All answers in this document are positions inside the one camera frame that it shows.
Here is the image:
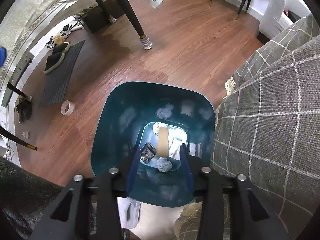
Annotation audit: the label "dark wooden table leg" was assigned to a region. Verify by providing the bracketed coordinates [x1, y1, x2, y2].
[91, 0, 153, 50]
[106, 0, 117, 24]

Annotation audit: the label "dark slipper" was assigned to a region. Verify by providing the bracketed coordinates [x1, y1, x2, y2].
[43, 52, 65, 74]
[52, 42, 71, 55]

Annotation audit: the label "person's grey fuzzy garment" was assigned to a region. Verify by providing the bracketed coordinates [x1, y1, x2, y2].
[0, 155, 97, 233]

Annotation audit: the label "black storage box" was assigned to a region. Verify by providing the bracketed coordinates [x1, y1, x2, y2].
[81, 0, 125, 34]

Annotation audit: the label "blue trash bin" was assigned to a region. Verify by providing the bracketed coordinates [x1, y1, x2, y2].
[90, 81, 217, 208]

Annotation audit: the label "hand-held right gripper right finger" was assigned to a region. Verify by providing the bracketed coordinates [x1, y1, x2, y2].
[179, 142, 291, 240]

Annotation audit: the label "black shoes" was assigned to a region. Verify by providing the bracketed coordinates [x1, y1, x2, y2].
[16, 99, 32, 124]

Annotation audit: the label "white cardboard box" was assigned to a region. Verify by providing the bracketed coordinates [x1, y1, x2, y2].
[168, 140, 182, 159]

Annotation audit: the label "beige patterned tablecloth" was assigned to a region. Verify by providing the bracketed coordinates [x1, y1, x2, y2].
[0, 0, 167, 88]

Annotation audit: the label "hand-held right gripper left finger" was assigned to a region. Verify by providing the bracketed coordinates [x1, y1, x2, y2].
[29, 144, 141, 240]

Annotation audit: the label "white paper bag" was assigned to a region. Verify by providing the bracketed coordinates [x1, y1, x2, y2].
[152, 122, 167, 135]

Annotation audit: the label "clear tape roll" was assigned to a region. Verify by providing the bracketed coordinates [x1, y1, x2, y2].
[61, 100, 75, 117]

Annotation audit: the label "dark grey floor mat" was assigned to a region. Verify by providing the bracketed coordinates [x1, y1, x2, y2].
[37, 40, 86, 108]

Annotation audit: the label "black packet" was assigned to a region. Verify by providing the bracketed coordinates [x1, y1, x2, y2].
[139, 142, 157, 165]

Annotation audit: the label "thin black chair leg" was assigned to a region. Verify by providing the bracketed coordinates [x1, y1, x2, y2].
[0, 126, 37, 151]
[6, 82, 32, 101]

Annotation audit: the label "white sneaker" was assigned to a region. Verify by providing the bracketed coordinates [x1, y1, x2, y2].
[46, 36, 57, 50]
[60, 21, 80, 37]

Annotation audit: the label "white wrapper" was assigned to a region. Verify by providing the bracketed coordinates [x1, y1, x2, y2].
[169, 127, 188, 143]

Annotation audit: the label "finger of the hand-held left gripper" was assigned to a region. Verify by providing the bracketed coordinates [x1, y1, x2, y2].
[0, 45, 8, 68]

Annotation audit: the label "brown cardboard strip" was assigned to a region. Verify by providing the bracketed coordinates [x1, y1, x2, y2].
[156, 127, 172, 157]

